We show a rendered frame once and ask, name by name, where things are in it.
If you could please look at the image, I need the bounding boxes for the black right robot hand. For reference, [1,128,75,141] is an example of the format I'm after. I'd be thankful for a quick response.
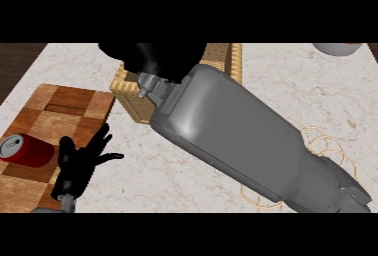
[97,43,208,85]

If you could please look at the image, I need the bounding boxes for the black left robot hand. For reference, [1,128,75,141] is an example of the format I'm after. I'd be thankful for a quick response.
[50,122,125,201]

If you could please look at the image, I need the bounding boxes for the wicker basket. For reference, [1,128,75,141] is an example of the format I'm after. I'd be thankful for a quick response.
[107,43,243,126]

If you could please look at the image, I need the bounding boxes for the checkered wooden cutting board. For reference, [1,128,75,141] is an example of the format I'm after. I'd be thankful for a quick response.
[0,83,116,214]

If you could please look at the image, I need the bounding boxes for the red can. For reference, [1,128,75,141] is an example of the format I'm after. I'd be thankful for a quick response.
[0,133,56,169]

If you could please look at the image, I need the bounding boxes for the grey round pot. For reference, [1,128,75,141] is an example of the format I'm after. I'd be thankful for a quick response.
[311,43,364,57]

